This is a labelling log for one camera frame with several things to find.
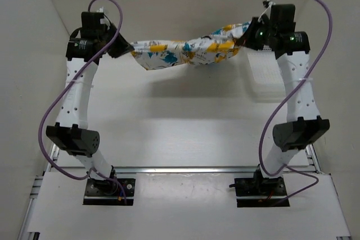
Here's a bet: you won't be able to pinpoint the aluminium front rail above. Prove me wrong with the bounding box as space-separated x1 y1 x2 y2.
44 165 323 175

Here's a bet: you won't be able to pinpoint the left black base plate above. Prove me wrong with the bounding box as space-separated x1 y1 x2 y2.
83 178 136 206

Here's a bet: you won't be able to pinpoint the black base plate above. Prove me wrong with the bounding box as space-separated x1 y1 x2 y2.
83 178 136 206
228 166 290 208

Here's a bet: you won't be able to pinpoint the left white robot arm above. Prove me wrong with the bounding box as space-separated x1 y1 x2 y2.
46 11 134 195

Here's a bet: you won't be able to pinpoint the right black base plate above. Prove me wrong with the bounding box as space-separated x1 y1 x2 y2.
228 166 290 208

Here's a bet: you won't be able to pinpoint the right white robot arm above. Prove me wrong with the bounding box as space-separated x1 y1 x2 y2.
235 3 330 195

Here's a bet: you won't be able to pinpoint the colourful printed shorts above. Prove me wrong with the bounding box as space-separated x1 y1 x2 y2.
131 21 250 70

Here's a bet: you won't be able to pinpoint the white plastic mesh basket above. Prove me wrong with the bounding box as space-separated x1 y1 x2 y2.
245 48 286 103

